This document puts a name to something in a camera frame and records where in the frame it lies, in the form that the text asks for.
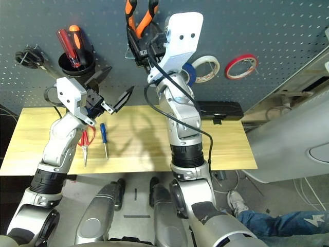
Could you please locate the red tape roll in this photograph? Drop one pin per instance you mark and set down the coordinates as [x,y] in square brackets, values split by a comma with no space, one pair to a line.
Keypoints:
[227,68]

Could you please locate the blue jeans leg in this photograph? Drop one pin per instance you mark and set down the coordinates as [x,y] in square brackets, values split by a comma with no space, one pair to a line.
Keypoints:
[282,223]

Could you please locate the black tool cup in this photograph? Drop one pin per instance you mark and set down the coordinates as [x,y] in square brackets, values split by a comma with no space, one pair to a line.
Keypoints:
[87,69]

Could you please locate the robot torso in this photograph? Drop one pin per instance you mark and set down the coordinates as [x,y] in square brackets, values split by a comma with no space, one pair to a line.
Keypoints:
[123,243]

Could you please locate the orange black pliers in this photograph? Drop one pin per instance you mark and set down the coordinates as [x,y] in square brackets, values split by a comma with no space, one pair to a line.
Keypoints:
[146,19]

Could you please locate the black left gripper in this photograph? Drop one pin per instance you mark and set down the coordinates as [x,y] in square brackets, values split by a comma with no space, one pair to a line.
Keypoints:
[92,101]

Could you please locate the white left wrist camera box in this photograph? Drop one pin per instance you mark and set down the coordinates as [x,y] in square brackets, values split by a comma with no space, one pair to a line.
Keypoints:
[69,94]

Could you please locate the grey perforated pegboard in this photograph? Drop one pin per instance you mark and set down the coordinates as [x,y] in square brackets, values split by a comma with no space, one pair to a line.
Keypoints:
[257,25]

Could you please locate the black plastic case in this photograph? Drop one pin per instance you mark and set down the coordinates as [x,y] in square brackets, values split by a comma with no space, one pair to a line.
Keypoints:
[226,109]

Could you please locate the white curved machine shell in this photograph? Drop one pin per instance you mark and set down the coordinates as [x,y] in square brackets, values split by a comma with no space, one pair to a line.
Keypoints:
[282,144]

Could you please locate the short black floor tape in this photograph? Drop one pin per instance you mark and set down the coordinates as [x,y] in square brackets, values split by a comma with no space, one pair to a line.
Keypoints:
[135,194]

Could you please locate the blue tape roll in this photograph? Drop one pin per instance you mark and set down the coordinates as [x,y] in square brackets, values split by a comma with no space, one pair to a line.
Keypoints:
[191,73]

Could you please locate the white printed tape roll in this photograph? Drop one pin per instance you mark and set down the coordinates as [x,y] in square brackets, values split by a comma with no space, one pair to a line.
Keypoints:
[217,65]

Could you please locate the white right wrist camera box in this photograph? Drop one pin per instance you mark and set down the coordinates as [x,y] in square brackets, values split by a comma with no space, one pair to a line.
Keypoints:
[182,38]

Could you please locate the white sneaker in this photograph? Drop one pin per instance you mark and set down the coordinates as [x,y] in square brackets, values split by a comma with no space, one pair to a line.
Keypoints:
[236,203]

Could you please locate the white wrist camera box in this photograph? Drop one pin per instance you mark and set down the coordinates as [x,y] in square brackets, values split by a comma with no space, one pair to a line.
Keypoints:
[69,94]
[182,38]

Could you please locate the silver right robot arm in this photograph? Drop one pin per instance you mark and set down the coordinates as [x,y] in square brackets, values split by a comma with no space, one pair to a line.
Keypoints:
[185,113]

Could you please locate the silver left robot leg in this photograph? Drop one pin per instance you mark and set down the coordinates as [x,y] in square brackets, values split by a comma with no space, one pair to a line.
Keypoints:
[95,218]

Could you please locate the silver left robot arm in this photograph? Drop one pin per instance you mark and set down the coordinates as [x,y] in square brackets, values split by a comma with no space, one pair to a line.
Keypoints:
[59,139]

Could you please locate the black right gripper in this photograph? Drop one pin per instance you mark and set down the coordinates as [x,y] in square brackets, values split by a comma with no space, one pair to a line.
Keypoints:
[156,47]

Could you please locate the long black floor tape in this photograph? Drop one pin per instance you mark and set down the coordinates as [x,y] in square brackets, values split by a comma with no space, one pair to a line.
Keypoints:
[136,216]

